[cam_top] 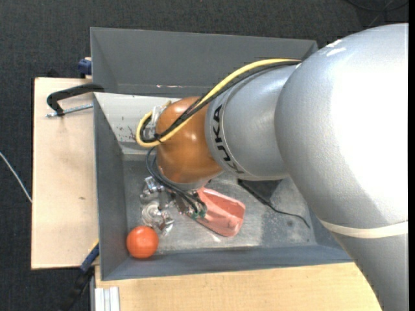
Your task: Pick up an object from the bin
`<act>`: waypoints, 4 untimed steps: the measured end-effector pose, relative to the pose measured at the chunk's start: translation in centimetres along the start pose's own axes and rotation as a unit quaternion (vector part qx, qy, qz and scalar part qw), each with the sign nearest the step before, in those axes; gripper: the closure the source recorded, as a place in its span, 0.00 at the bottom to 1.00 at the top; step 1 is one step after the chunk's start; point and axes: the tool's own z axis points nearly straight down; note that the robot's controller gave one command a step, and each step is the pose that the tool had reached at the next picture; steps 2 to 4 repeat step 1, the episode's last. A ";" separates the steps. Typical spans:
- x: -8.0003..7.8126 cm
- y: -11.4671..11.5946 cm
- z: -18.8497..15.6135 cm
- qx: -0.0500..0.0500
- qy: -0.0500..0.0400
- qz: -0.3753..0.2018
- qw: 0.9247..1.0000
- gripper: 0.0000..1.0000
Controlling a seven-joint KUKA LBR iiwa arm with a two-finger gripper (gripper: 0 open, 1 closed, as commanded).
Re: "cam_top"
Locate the grey metal bin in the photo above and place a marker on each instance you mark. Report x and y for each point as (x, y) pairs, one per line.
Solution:
(181, 60)

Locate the pale wood flat board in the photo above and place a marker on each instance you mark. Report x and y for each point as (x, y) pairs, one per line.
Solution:
(61, 180)

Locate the salmon pink curved block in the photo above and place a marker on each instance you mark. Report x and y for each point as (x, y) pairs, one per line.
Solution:
(225, 214)

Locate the clear glass cup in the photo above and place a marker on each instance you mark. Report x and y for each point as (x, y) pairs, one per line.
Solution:
(150, 213)

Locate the orange ball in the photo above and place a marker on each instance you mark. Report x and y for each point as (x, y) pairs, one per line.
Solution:
(142, 242)

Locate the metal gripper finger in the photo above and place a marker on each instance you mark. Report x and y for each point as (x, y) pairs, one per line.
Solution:
(166, 223)
(151, 186)

